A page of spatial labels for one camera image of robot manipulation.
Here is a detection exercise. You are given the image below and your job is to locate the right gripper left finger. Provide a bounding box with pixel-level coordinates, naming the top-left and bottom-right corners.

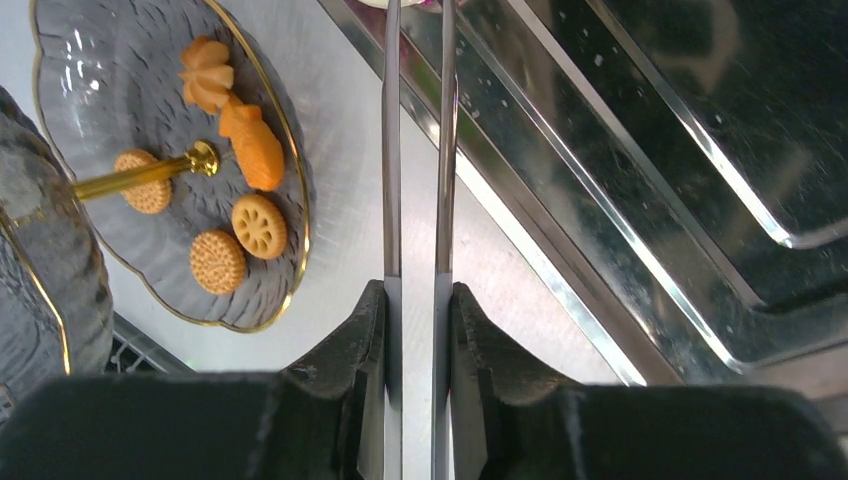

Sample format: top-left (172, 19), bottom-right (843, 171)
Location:
top-left (1, 280), bottom-right (387, 479)

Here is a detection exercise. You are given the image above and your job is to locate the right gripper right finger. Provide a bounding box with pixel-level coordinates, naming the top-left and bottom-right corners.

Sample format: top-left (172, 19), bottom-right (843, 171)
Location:
top-left (450, 283), bottom-right (847, 479)

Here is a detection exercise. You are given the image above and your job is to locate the orange round biscuit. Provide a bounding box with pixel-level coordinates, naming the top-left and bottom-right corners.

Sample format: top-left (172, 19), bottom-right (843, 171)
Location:
top-left (114, 148), bottom-right (173, 214)
top-left (189, 230), bottom-right (247, 295)

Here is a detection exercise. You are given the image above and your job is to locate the orange lotus-pattern biscuit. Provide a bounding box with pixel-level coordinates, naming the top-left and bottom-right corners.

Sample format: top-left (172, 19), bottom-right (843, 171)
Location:
top-left (231, 193), bottom-right (288, 260)

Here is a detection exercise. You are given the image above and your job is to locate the orange fish-shaped pastry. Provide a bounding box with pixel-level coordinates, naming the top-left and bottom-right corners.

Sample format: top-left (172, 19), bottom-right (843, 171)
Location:
top-left (218, 94), bottom-right (285, 191)

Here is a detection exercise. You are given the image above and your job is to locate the three-tier glass dessert stand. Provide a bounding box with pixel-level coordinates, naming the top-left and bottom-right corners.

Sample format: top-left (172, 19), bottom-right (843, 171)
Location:
top-left (1, 1), bottom-right (312, 404)

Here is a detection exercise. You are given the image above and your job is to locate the metal serving tray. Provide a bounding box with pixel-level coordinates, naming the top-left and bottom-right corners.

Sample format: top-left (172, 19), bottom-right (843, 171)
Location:
top-left (316, 0), bottom-right (848, 389)

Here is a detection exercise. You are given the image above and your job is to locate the orange flower-shaped pastry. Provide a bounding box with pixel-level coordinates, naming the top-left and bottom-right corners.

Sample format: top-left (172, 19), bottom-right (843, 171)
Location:
top-left (179, 36), bottom-right (235, 115)

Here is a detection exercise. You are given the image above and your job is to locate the white frosted donut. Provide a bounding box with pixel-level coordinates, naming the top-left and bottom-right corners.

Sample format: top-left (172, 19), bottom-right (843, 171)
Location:
top-left (359, 0), bottom-right (425, 9)

